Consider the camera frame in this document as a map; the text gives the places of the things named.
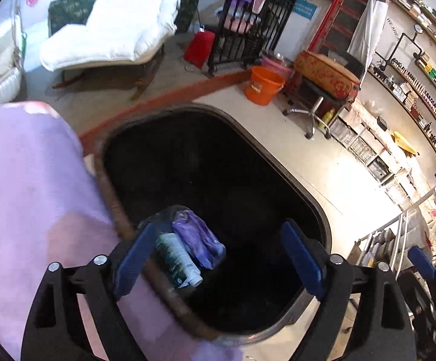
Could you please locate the pink plastic basin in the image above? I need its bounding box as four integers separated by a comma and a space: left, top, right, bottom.
261, 51, 295, 82

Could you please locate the dark brown trash bin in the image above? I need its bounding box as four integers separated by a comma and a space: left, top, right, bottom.
94, 104, 332, 346

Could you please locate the black metal railing rack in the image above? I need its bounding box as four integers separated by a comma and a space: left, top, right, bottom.
207, 0, 296, 77

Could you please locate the orange plastic bucket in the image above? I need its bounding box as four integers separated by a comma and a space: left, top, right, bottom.
244, 66, 285, 106

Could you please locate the green patterned cabinet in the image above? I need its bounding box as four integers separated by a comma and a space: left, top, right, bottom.
48, 0, 95, 36

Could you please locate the green white milk carton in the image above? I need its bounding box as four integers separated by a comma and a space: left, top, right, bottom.
155, 233, 202, 288

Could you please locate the white wicker swing sofa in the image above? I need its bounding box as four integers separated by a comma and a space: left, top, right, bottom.
0, 11, 24, 104

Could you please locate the purple plastic bag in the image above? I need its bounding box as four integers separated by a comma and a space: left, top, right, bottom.
171, 209, 226, 270

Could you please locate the purple floral bed sheet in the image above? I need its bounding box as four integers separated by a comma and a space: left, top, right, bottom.
0, 101, 242, 360

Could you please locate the red ladder shelf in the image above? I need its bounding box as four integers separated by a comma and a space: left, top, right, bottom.
308, 0, 368, 54

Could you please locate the white padded rocking chair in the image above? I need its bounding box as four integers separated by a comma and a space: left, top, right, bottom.
39, 0, 180, 100

